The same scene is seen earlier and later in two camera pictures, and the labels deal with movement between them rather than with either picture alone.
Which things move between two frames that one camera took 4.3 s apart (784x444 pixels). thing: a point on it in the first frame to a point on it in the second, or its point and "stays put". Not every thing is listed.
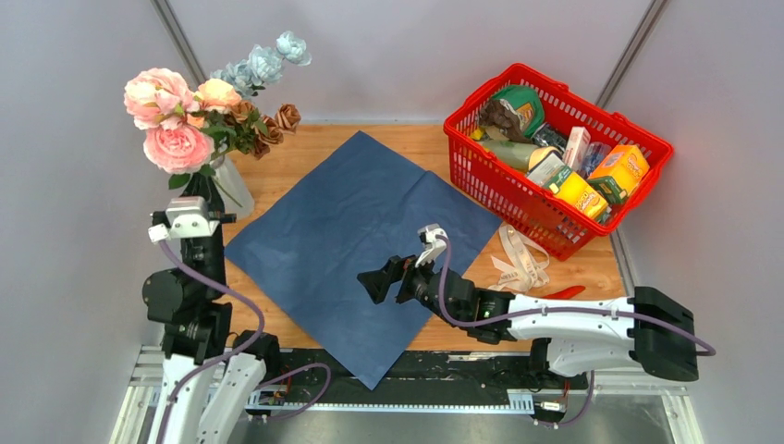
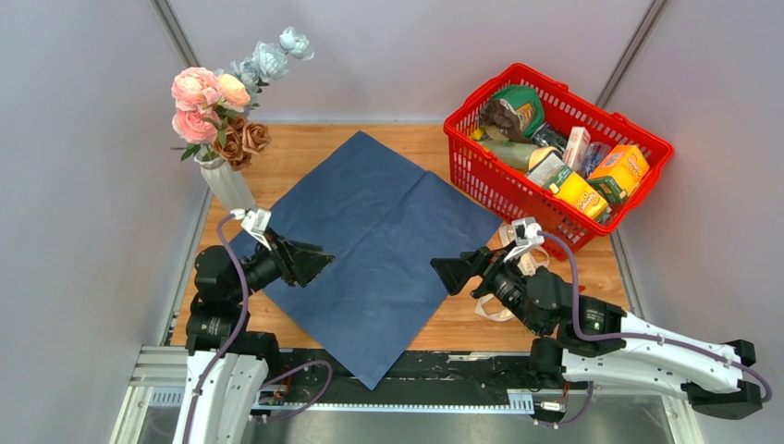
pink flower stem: (159, 100) to (195, 92)
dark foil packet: (545, 135) stays put
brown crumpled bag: (500, 115) stays put
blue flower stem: (263, 65) stays put
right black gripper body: (415, 284) to (500, 280)
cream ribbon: (531, 262) stays put
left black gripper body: (211, 256) to (280, 247)
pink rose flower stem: (216, 99) to (234, 93)
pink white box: (578, 141) stays put
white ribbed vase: (236, 197) stays put
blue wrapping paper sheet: (361, 205) stays put
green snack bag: (527, 102) stays put
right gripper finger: (378, 282) to (455, 272)
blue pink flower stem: (255, 133) to (240, 141)
